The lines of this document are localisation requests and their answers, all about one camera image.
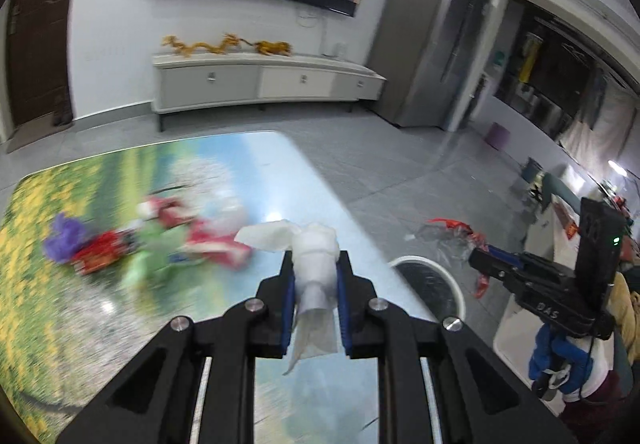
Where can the white tissue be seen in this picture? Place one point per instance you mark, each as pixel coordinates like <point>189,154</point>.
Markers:
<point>315,253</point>

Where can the blue small waste bin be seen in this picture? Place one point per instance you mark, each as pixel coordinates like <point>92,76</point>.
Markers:
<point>530,170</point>

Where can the purple plastic bag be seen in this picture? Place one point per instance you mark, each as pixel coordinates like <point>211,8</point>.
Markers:
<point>67,237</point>

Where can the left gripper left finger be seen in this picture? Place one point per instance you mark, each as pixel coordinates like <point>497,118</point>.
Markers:
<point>194,380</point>

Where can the golden tiger figurine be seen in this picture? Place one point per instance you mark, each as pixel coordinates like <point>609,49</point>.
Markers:
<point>272,48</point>

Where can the purple stool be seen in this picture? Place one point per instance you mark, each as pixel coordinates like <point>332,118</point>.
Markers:
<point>498,136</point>

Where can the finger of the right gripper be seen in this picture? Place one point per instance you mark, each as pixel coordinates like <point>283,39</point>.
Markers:
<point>540,286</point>
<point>511,259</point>

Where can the grey double door refrigerator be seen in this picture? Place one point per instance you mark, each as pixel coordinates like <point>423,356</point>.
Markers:
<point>424,50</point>

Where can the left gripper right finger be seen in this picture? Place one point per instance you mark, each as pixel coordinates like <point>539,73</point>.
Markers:
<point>437,382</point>

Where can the golden dragon figurine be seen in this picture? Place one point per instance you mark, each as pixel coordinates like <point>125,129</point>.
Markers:
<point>187,49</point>

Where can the light green paper wrapper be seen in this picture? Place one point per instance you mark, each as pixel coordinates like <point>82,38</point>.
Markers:
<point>159,253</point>

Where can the dark brown entrance door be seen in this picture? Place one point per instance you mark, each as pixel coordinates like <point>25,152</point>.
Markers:
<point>36,60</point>

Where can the white round trash bin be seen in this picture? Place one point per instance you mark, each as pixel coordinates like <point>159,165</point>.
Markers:
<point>433,284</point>

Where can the right hand blue white glove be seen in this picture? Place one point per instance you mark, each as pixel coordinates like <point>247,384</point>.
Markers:
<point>580,362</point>

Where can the white router on console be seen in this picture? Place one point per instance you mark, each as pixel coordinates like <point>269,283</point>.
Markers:
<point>339,50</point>

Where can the brown door mat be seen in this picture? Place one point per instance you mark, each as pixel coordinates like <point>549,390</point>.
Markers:
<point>33,131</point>

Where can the red white paper box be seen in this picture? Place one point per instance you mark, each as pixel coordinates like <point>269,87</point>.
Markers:
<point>204,240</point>

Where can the red snack bag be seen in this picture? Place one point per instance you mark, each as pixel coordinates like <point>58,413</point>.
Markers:
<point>449,243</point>

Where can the white TV console cabinet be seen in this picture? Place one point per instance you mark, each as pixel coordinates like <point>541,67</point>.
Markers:
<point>204,81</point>

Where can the red yellow snack packet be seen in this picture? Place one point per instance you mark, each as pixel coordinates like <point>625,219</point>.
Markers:
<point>104,250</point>

